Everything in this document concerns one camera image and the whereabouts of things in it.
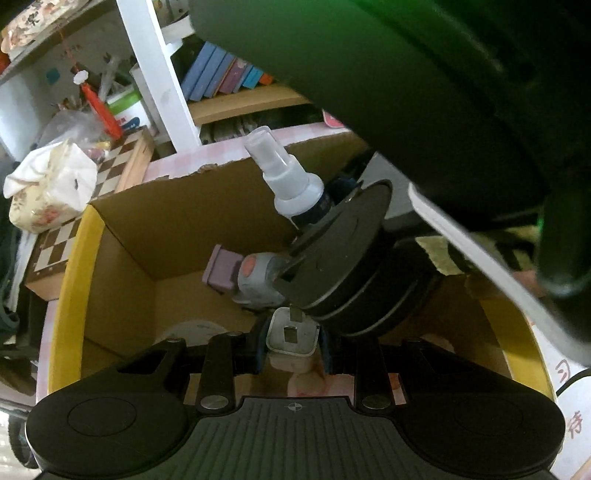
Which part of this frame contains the white green container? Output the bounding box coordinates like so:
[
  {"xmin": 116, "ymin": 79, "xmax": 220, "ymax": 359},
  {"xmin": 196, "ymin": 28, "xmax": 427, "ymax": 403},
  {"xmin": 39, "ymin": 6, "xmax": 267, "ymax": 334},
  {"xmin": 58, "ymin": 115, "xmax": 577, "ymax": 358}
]
[{"xmin": 107, "ymin": 88, "xmax": 154, "ymax": 136}]

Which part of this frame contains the spray bottle with white cap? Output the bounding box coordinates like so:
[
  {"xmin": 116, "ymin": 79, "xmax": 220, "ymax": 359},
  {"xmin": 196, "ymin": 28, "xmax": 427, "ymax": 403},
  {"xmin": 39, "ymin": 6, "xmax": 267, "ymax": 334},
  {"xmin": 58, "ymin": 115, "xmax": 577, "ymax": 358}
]
[{"xmin": 244, "ymin": 126, "xmax": 334, "ymax": 230}]

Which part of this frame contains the wooden chessboard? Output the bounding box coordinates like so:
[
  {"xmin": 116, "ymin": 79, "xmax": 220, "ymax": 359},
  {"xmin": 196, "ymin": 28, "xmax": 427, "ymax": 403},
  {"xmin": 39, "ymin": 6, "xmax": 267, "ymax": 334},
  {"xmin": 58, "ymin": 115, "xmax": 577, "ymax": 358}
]
[{"xmin": 24, "ymin": 127, "xmax": 156, "ymax": 302}]

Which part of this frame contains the red tassel ornament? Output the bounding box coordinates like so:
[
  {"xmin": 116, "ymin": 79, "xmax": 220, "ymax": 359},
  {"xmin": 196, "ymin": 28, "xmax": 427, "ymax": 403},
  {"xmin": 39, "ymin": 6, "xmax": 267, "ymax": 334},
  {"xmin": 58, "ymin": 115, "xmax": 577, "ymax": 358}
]
[{"xmin": 73, "ymin": 69, "xmax": 124, "ymax": 140}]

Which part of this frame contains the white shelf post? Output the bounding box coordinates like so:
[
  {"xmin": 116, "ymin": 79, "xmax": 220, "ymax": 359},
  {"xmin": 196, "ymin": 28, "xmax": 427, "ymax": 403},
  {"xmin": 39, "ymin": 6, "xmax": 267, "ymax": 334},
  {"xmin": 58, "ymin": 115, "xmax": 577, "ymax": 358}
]
[{"xmin": 116, "ymin": 0, "xmax": 203, "ymax": 155}]

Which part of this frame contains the clear plastic bag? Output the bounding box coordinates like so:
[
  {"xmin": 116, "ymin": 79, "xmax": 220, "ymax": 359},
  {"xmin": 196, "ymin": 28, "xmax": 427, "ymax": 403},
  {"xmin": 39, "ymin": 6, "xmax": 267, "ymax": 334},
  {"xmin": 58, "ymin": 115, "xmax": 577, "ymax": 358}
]
[{"xmin": 41, "ymin": 108, "xmax": 112, "ymax": 154}]

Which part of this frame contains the white charger plug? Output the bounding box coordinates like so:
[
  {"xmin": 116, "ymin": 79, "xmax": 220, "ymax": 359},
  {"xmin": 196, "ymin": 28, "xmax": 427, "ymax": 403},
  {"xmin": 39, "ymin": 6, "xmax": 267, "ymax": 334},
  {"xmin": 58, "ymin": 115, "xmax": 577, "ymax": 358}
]
[{"xmin": 267, "ymin": 307, "xmax": 320, "ymax": 357}]

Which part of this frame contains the white printed tape roll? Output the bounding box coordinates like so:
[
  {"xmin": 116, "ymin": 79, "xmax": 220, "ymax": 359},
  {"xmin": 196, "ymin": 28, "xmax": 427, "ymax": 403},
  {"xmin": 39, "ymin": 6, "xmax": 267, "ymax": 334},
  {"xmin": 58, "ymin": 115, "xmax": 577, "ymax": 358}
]
[{"xmin": 164, "ymin": 320, "xmax": 229, "ymax": 343}]

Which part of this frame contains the pink plush pig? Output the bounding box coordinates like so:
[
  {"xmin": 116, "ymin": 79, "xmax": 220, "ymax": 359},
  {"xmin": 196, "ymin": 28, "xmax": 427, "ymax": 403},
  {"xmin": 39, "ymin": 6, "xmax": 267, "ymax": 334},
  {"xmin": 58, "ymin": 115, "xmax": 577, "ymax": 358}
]
[{"xmin": 270, "ymin": 354, "xmax": 333, "ymax": 398}]

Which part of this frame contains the row of blue books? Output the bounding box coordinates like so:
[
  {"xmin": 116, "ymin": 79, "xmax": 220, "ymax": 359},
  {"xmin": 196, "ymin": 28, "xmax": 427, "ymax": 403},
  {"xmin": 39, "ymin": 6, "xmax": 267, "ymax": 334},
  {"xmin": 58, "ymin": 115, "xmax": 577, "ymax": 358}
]
[{"xmin": 179, "ymin": 41, "xmax": 279, "ymax": 101}]

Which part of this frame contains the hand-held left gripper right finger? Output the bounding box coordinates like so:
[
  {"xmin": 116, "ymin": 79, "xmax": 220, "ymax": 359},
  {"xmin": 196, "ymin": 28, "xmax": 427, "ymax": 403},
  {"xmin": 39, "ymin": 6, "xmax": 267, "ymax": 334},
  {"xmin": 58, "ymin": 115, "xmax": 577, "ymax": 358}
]
[{"xmin": 318, "ymin": 330, "xmax": 467, "ymax": 411}]

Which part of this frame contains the yellow cardboard box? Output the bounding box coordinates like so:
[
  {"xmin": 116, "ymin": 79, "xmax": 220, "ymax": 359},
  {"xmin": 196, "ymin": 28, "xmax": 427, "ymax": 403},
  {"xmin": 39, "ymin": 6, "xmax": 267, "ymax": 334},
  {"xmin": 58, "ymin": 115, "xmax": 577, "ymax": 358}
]
[{"xmin": 46, "ymin": 134, "xmax": 559, "ymax": 403}]

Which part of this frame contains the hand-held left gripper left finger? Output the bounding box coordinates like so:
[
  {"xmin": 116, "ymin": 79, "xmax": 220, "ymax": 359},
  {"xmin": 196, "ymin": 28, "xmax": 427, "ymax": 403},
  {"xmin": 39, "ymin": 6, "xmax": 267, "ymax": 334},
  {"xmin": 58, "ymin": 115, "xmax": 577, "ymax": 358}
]
[{"xmin": 115, "ymin": 322, "xmax": 269, "ymax": 414}]

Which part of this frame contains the floral tissue box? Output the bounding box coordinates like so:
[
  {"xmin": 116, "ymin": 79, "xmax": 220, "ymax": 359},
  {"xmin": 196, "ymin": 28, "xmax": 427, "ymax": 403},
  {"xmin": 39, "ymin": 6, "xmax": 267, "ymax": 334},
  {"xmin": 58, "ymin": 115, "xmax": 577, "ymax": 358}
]
[{"xmin": 4, "ymin": 140, "xmax": 99, "ymax": 233}]

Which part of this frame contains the pink plastic block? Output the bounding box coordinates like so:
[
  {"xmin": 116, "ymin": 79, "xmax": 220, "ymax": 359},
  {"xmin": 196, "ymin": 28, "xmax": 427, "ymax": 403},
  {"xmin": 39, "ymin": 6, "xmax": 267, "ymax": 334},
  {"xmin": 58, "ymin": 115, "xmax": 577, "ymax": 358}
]
[{"xmin": 202, "ymin": 244, "xmax": 242, "ymax": 297}]

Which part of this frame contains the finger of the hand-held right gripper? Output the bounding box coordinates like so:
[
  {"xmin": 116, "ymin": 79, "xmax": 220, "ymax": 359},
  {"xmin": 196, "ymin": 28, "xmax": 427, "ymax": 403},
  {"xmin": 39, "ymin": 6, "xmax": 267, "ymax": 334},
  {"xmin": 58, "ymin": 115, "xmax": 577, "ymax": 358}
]
[{"xmin": 325, "ymin": 176, "xmax": 366, "ymax": 214}]

